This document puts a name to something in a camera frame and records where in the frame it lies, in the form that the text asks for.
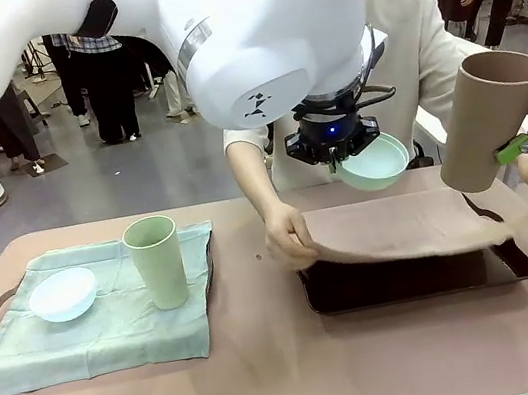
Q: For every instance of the dark brown serving tray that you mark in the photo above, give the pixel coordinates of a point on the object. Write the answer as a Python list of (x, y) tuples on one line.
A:
[(409, 279), (209, 262)]

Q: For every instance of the mint green bowl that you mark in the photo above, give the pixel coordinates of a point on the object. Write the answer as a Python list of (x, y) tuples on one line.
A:
[(376, 173)]

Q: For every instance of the grey metal step stool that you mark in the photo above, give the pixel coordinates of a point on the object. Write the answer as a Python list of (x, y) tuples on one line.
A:
[(27, 102)]

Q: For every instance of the white side table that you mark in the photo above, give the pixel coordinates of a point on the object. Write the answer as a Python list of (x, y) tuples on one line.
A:
[(427, 129)]

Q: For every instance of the person in black clothes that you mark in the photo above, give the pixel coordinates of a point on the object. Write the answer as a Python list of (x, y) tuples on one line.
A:
[(67, 83)]

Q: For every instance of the person black top white trousers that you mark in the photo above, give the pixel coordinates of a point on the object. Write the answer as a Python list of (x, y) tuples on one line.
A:
[(172, 91)]

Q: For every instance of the tall pale green cup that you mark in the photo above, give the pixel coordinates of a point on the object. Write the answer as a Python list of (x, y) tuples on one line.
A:
[(156, 266)]

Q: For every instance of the person in cream t-shirt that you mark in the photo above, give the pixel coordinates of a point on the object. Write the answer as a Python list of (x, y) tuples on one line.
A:
[(413, 30)]

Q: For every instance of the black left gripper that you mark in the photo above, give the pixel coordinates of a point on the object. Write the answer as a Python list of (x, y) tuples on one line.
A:
[(329, 133)]

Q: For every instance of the person in blue plaid shirt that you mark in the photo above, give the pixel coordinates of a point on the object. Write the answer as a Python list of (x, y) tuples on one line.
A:
[(112, 96)]

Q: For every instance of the pale green cloth mat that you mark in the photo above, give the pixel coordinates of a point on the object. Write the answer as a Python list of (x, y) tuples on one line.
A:
[(91, 348)]

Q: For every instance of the person's right hand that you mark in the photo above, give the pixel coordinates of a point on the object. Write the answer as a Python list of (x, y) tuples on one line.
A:
[(285, 234)]

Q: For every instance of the person's right forearm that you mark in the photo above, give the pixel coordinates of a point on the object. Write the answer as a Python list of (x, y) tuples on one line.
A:
[(253, 179)]

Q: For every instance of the person in red plaid shirt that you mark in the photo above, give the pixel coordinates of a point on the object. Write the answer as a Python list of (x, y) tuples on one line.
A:
[(11, 128)]

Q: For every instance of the dark floor plate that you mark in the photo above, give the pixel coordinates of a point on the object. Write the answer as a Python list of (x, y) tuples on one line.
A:
[(52, 161)]

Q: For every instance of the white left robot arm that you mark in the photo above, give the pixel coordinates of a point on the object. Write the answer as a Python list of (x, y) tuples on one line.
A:
[(242, 34)]

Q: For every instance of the light blue bowl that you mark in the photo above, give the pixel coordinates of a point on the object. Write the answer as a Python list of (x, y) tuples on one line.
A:
[(63, 299)]

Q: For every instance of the beige cloth mat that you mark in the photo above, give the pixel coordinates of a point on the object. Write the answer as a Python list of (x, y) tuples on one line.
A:
[(401, 230)]

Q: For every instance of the tall brown cup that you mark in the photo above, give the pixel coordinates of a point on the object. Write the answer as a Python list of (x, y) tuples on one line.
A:
[(479, 121)]

